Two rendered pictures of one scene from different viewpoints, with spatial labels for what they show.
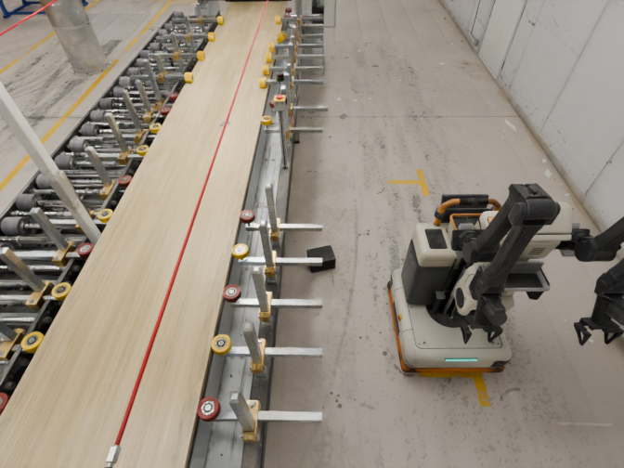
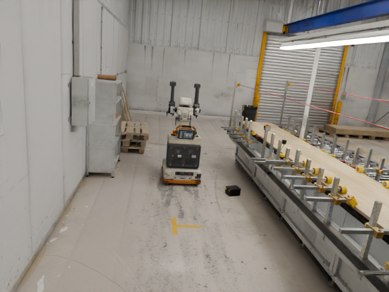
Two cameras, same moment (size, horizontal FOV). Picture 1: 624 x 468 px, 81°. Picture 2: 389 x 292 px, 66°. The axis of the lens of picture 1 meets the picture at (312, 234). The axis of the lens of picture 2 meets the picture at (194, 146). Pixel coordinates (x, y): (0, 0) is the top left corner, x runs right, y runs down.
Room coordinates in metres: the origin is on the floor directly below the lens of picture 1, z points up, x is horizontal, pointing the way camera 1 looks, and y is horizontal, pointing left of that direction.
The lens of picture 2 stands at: (6.07, -1.55, 1.95)
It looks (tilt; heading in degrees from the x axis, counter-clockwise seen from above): 15 degrees down; 170
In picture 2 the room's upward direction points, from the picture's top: 6 degrees clockwise
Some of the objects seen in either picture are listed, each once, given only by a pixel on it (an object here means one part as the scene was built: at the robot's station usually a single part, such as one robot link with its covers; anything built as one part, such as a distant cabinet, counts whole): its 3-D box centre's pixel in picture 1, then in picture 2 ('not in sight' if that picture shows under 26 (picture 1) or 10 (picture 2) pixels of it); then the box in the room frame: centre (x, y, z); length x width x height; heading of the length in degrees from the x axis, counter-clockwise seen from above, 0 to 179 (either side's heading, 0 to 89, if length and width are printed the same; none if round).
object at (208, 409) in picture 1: (211, 411); not in sight; (0.43, 0.39, 0.85); 0.08 x 0.08 x 0.11
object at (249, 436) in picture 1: (251, 421); not in sight; (0.40, 0.25, 0.81); 0.14 x 0.06 x 0.05; 178
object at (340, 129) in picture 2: not in sight; (360, 130); (-3.46, 6.16, 0.23); 2.41 x 0.77 x 0.17; 89
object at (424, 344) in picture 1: (443, 317); (180, 170); (1.19, -0.85, 0.16); 0.67 x 0.64 x 0.25; 179
